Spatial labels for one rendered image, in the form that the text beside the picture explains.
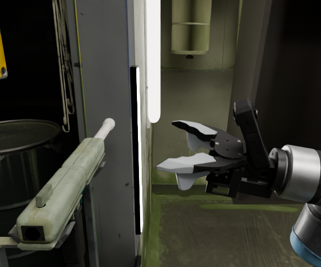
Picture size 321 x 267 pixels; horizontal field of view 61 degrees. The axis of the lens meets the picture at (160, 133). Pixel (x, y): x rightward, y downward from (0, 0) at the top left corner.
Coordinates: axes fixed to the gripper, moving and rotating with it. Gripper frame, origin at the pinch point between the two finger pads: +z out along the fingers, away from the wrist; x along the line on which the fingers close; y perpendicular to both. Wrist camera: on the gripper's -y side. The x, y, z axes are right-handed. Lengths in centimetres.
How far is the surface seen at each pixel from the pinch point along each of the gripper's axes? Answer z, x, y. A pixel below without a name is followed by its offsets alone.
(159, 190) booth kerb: 18, 142, 143
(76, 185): 11.4, -10.7, 4.8
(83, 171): 12.3, -6.6, 5.4
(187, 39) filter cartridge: 16, 195, 23
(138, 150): 13.3, 35.5, 28.9
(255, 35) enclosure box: -23, 89, -5
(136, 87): 16.1, 39.7, 7.8
